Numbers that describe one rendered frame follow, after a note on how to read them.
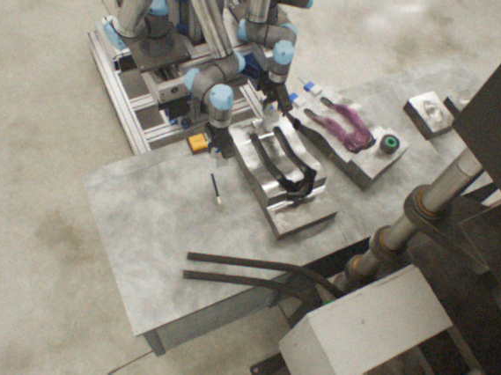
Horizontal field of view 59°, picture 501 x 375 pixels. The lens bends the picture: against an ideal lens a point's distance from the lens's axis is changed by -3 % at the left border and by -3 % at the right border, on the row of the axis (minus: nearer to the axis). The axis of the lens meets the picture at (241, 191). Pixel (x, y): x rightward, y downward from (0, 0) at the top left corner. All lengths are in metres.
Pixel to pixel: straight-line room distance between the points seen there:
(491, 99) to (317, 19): 3.07
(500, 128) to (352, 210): 1.16
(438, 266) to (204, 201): 0.92
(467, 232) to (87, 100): 2.59
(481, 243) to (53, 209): 2.29
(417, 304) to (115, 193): 1.23
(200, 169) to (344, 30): 2.22
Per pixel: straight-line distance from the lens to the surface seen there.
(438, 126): 2.22
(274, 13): 2.09
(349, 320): 1.04
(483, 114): 0.85
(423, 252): 1.37
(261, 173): 1.78
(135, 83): 2.97
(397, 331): 1.07
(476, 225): 1.17
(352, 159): 1.90
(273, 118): 1.91
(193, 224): 1.78
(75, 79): 3.34
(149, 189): 1.86
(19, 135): 3.16
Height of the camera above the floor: 2.44
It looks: 62 degrees down
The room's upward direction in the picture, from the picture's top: 11 degrees clockwise
